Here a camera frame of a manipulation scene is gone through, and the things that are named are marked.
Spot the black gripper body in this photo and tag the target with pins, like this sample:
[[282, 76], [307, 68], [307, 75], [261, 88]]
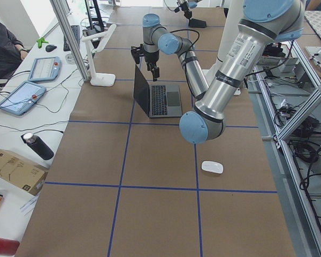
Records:
[[188, 14], [151, 57]]

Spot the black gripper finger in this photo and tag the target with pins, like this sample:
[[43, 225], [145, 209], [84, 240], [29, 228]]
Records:
[[155, 72]]

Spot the black mouse pad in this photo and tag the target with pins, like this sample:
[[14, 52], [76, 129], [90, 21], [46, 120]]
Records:
[[195, 23]]

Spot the grey laptop computer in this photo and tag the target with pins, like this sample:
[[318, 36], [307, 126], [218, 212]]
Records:
[[157, 101]]

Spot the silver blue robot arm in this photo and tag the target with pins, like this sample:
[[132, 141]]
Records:
[[259, 23], [186, 6]]

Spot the black computer mouse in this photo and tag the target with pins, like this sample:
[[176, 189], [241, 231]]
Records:
[[50, 48]]

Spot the blue teach pendant far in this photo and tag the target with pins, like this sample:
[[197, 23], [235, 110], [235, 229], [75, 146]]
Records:
[[45, 69]]

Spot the blue teach pendant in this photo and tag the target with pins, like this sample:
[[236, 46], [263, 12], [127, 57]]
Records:
[[45, 69], [20, 100]]

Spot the green plastic object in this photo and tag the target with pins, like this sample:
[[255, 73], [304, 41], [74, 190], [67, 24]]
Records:
[[41, 41]]

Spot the blue teach pendant near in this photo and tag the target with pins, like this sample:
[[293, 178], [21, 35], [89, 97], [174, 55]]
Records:
[[20, 100]]

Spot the black water bottle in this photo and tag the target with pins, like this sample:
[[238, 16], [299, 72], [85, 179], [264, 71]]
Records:
[[34, 142]]

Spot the person in black shirt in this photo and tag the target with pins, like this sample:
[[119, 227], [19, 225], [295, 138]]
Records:
[[12, 52]]

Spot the brown cardboard box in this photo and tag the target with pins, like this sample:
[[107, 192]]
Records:
[[22, 172]]

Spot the red object on desk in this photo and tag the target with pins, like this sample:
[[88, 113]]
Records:
[[8, 247]]

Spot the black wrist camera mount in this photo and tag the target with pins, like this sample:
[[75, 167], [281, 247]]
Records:
[[137, 53]]

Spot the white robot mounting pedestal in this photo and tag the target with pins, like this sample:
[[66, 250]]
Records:
[[219, 53]]

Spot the aluminium frame post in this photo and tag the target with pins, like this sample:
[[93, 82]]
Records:
[[60, 13]]

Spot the white wireless mouse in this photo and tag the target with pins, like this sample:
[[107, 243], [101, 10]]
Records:
[[212, 166]]

